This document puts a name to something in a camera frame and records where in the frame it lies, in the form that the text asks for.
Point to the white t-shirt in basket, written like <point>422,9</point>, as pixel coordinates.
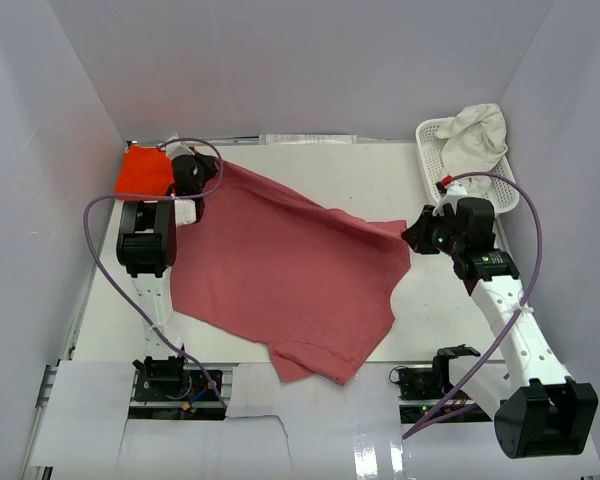
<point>475,140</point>

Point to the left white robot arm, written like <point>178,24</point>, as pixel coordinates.
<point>146,248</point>

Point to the pink t-shirt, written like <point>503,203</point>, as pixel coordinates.
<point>271,266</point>

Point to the folded orange t-shirt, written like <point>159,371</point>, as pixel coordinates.
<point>144,172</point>

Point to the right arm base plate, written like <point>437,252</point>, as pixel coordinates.
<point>418,392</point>

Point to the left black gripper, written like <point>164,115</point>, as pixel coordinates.
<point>207,163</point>

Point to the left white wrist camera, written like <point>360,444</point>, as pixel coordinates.
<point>174,147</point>

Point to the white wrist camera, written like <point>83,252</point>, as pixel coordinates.
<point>174,147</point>
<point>451,191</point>

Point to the papers at table back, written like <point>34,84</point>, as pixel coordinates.
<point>306,139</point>

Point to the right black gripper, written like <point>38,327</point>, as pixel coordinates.
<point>417,235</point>

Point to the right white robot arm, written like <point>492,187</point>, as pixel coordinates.
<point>537,408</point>

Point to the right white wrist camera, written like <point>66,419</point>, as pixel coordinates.
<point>451,191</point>

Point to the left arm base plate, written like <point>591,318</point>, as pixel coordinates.
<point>173,389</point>

